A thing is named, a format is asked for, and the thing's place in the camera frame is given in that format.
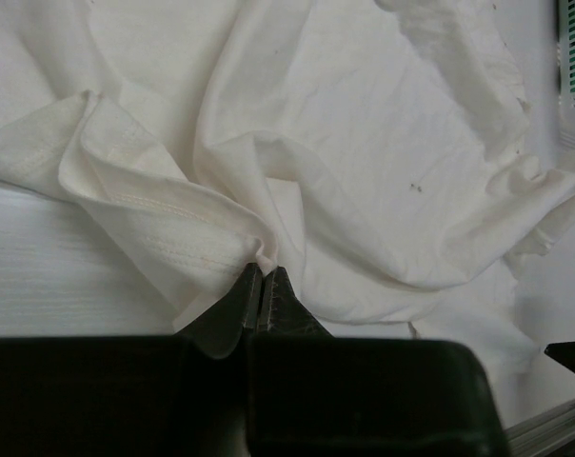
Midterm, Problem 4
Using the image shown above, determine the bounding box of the white t shirt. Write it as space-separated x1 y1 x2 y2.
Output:
0 1 575 376

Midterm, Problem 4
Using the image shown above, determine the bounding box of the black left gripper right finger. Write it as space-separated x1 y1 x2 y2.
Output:
246 268 509 456

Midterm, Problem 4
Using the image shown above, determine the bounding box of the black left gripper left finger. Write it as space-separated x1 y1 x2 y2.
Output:
0 264 263 456

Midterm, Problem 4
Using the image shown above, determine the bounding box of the aluminium rail front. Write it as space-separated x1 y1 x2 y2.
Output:
506 400 575 457

